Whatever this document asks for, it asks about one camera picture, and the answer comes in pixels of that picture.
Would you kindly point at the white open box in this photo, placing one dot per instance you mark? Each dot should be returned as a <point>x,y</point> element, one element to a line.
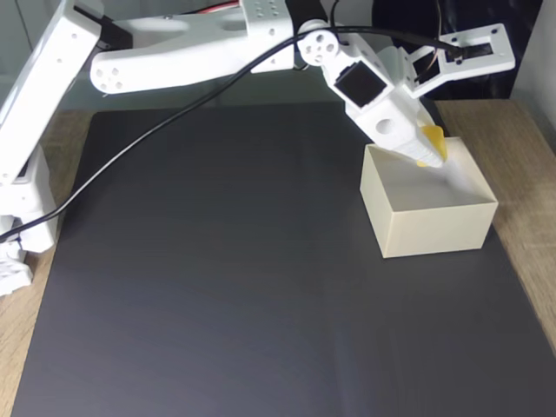
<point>434,226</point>

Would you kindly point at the black table mat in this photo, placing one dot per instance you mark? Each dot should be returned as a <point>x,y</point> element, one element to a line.
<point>243,282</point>

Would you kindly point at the yellow cube block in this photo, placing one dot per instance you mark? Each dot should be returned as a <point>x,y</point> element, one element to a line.
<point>435,141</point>

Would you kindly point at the dark hanging cloth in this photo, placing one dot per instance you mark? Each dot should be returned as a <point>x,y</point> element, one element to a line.
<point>412,17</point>

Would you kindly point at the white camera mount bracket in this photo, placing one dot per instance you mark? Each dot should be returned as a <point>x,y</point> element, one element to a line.
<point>473,61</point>

